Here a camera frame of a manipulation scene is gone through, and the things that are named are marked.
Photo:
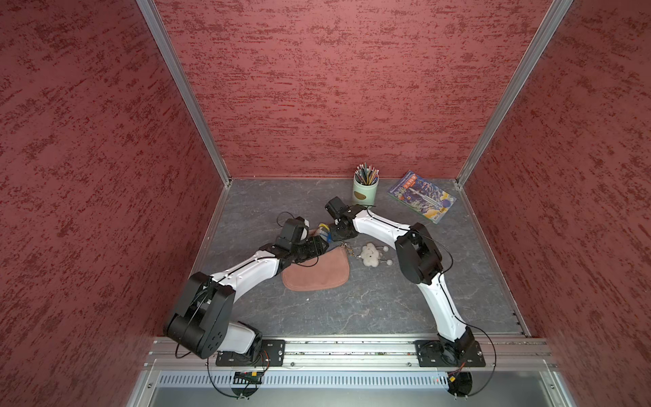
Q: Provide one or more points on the white cloud plush charm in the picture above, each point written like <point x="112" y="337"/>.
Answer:
<point x="372" y="256"/>

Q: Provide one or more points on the bundle of coloured pencils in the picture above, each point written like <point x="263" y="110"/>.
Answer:
<point x="366" y="175"/>

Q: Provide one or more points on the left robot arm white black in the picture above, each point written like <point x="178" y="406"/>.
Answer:
<point x="201" y="320"/>

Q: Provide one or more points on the pink suede shoulder bag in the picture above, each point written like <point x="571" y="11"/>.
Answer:
<point x="332" y="270"/>

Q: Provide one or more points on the colourful comic book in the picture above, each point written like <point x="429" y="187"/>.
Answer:
<point x="422" y="196"/>

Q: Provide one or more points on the right corner aluminium post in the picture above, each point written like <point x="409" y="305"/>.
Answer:
<point x="549" y="25"/>

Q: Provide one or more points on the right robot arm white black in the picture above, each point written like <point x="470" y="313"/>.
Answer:
<point x="420" y="262"/>

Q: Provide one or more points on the corner aluminium post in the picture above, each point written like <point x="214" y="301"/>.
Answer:
<point x="162" y="39"/>
<point x="549" y="25"/>

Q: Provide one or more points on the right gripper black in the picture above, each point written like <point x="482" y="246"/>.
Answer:
<point x="336" y="236"/>

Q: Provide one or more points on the yellow duck keychain decoration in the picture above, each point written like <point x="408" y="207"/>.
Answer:
<point x="324" y="232"/>

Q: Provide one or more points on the mint green pencil cup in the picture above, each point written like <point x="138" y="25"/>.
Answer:
<point x="363" y="192"/>

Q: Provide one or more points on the left corner aluminium post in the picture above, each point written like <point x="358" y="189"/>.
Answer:
<point x="162" y="39"/>

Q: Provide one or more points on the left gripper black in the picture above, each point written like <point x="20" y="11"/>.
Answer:
<point x="316" y="247"/>

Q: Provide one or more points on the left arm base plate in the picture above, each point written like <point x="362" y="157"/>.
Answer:
<point x="263" y="353"/>

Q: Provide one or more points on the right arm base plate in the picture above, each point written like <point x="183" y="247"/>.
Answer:
<point x="432" y="353"/>

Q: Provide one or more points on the aluminium front rail frame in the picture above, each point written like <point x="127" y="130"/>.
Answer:
<point x="357" y="362"/>

